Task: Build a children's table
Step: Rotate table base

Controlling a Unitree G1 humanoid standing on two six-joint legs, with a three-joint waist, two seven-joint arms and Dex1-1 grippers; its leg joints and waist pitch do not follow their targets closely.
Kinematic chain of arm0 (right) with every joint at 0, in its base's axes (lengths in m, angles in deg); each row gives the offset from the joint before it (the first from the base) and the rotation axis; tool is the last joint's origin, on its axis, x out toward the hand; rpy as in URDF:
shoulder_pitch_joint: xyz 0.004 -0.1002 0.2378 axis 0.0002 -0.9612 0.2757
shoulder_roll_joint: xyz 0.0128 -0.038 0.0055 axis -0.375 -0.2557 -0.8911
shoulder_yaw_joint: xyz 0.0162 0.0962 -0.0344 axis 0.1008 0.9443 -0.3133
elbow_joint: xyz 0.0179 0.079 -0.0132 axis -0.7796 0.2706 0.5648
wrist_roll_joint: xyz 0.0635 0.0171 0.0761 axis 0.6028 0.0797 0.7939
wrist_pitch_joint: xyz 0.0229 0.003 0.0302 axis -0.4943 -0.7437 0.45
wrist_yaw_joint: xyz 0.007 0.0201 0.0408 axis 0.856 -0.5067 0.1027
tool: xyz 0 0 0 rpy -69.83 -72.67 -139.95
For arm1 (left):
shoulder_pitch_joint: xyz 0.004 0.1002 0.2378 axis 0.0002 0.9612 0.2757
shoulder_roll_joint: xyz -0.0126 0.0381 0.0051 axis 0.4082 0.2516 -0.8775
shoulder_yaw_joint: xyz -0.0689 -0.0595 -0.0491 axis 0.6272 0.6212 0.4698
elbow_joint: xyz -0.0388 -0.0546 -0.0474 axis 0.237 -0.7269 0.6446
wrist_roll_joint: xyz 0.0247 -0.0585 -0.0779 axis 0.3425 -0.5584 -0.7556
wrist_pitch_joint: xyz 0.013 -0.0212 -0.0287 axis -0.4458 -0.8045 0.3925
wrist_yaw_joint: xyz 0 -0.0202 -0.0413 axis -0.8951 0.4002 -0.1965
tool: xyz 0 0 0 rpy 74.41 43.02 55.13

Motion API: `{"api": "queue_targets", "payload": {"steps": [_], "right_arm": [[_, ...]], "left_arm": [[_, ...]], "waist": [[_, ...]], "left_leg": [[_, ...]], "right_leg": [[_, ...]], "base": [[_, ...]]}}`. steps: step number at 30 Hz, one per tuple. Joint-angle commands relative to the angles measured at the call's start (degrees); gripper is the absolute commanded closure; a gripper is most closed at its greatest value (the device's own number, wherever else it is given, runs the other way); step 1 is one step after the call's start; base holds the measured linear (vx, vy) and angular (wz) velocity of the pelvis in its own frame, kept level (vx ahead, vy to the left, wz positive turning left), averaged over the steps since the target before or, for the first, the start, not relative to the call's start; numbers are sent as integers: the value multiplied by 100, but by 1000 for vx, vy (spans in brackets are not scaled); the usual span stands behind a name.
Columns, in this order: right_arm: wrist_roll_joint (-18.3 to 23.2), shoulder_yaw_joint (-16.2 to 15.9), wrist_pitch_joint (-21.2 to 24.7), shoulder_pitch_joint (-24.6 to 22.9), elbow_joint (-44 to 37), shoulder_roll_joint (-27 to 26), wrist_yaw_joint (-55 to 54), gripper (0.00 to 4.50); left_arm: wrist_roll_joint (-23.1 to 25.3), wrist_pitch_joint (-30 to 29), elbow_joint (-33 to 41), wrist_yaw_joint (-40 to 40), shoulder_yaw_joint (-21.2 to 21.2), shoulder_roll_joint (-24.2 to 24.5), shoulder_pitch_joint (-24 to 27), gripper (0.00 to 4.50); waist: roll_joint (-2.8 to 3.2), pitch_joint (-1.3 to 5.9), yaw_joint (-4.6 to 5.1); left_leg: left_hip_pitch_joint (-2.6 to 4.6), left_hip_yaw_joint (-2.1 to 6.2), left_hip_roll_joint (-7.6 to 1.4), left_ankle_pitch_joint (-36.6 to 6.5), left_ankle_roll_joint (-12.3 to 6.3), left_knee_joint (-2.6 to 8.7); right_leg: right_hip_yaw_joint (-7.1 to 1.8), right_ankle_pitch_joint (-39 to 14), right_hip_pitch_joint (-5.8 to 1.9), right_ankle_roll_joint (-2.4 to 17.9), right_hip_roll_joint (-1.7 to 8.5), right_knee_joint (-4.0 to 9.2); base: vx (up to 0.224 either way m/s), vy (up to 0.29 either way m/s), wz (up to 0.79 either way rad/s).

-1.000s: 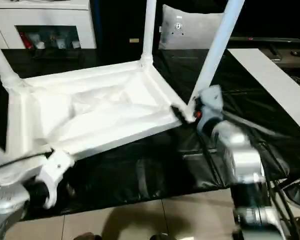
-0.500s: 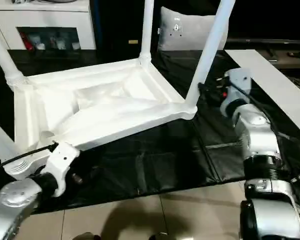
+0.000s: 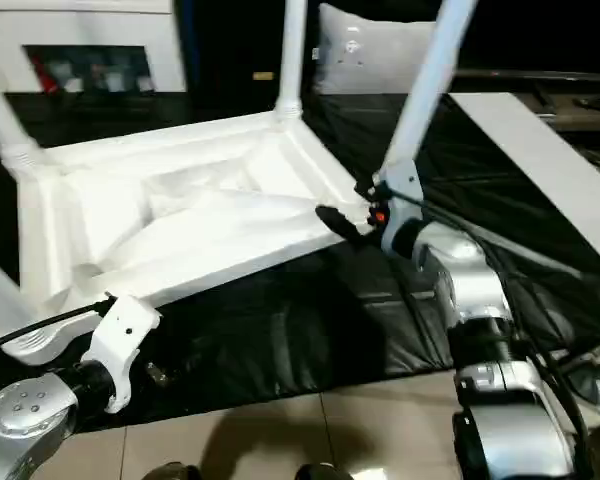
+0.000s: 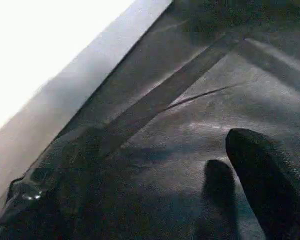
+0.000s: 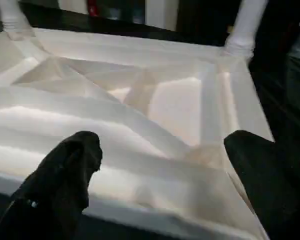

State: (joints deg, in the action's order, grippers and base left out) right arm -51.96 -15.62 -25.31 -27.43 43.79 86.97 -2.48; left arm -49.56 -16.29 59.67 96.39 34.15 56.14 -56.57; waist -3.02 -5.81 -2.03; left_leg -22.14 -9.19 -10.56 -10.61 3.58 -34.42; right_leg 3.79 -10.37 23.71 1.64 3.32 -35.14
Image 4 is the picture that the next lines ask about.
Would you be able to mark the white plastic table top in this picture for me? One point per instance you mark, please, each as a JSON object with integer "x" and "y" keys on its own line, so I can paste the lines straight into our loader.
{"x": 40, "y": 65}

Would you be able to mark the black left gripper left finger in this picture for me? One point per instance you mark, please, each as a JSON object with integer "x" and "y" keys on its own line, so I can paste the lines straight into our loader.
{"x": 45, "y": 195}

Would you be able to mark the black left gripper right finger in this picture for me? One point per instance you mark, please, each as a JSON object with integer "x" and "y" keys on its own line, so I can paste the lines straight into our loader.
{"x": 275, "y": 190}

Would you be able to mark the black work mat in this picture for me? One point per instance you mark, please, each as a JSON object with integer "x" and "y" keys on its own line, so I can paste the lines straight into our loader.
{"x": 200, "y": 100}

